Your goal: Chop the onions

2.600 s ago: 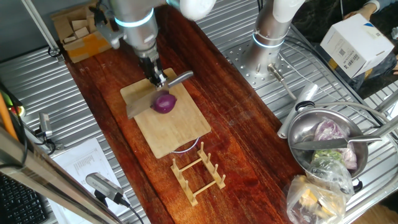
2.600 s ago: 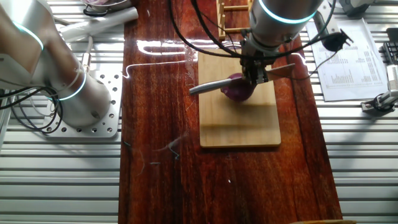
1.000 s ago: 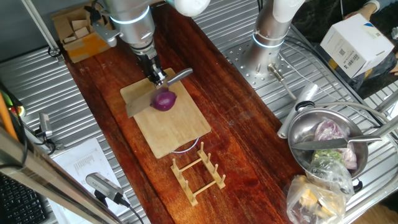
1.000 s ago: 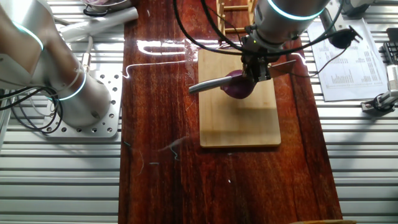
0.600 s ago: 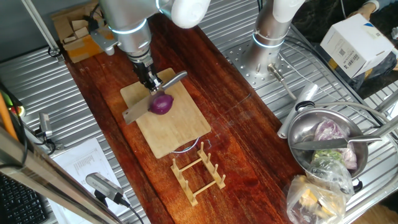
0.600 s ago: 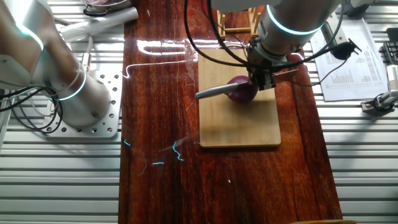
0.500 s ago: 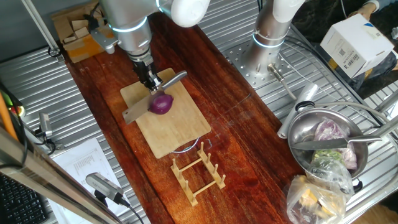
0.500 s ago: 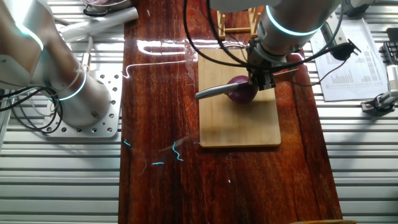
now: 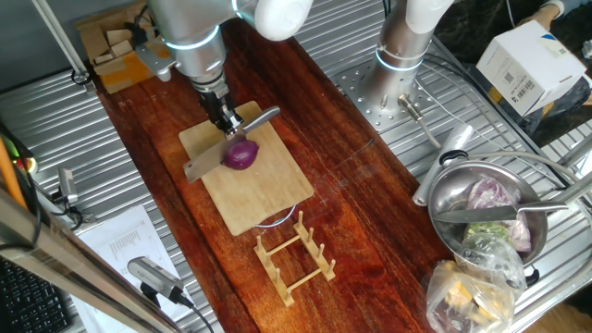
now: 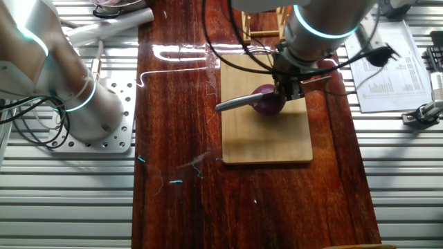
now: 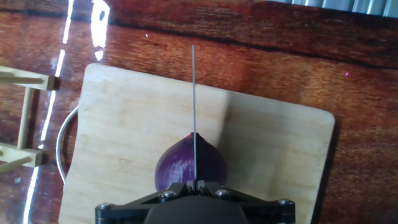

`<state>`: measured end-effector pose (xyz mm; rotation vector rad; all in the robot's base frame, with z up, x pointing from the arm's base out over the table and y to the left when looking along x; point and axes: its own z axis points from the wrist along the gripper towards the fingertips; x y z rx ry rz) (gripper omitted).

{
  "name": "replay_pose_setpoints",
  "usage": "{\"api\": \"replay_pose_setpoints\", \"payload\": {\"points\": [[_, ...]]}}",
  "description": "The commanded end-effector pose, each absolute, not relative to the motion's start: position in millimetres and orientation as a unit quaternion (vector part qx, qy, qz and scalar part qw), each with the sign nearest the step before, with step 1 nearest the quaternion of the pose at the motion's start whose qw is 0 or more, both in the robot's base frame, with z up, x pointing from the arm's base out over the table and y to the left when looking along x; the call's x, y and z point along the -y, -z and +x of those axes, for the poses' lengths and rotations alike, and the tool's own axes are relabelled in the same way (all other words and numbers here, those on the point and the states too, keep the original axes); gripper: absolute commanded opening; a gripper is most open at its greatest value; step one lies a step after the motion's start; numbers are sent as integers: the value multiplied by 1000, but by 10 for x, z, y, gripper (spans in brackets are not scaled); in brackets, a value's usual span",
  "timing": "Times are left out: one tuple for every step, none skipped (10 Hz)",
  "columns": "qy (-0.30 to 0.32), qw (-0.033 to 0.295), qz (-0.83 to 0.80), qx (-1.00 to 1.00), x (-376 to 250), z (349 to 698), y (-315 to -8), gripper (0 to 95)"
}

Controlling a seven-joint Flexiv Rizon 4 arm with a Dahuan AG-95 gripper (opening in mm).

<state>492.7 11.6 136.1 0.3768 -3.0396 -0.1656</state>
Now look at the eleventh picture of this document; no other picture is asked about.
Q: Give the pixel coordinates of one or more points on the purple onion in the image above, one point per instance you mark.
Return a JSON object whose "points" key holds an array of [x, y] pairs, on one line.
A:
{"points": [[174, 165]]}

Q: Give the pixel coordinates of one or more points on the steel cleaver knife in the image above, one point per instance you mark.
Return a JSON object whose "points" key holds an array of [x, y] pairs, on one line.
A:
{"points": [[194, 109]]}

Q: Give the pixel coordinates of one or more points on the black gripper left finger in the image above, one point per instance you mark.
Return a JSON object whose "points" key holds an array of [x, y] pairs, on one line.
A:
{"points": [[130, 210]]}

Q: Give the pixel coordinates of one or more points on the glossy wood-grain table mat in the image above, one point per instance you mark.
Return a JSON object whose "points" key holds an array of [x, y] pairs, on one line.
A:
{"points": [[280, 62]]}

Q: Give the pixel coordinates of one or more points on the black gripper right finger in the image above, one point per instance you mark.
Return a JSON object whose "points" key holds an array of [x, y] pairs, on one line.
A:
{"points": [[264, 210]]}

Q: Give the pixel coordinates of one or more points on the bamboo cutting board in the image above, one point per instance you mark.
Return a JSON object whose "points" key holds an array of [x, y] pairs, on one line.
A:
{"points": [[124, 124]]}

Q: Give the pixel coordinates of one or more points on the wooden knife rack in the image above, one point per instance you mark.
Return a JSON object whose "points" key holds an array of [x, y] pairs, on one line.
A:
{"points": [[25, 118]]}

